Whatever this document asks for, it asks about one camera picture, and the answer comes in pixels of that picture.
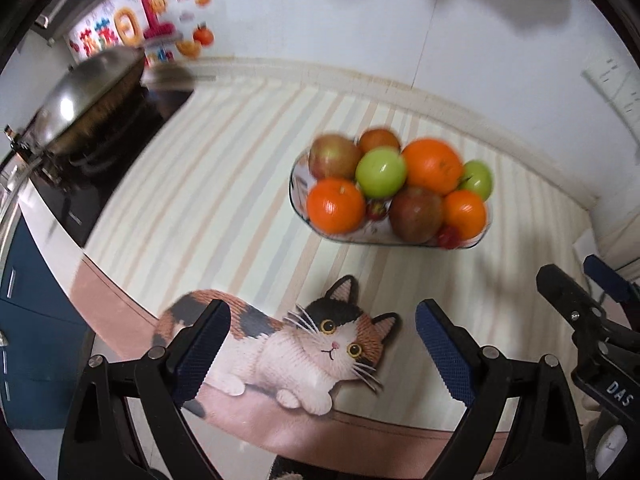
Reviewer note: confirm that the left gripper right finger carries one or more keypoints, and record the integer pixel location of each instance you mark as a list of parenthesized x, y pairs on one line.
[(544, 441)]

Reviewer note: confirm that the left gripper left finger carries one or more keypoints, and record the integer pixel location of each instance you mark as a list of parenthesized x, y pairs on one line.
[(100, 440)]

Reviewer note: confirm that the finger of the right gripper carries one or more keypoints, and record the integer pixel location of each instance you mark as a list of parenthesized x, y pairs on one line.
[(566, 297), (625, 293)]

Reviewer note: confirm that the small bright orange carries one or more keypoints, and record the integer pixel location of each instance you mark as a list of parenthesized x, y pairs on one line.
[(466, 212)]

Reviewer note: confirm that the green apple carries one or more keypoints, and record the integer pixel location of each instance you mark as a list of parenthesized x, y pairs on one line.
[(381, 173), (477, 178)]

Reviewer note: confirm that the dark red apple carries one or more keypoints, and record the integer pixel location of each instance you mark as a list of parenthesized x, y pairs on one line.
[(416, 214)]

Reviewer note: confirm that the large orange with stem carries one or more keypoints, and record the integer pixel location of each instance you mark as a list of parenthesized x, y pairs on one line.
[(432, 164)]

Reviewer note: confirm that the dark orange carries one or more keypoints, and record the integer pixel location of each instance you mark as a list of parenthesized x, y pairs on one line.
[(378, 138)]

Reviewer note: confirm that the reddish brown apple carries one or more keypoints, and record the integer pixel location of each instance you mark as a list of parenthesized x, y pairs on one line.
[(332, 155)]

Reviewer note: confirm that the blue cabinet front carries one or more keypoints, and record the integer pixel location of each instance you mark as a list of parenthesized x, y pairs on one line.
[(45, 340)]

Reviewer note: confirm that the floral glass fruit plate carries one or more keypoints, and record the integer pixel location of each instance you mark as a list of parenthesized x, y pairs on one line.
[(371, 231)]

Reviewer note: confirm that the black stove top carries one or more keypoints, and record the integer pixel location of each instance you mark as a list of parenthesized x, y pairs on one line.
[(77, 187)]

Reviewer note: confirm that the striped cat print mat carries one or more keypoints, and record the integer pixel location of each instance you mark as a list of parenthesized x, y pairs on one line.
[(206, 206)]

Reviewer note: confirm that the steel wok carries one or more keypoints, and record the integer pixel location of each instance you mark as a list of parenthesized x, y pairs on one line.
[(72, 115)]

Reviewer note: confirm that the white wall socket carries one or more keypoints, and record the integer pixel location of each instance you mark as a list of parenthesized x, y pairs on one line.
[(617, 82)]

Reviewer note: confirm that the colourful wall sticker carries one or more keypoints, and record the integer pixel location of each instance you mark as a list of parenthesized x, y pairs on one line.
[(168, 31)]

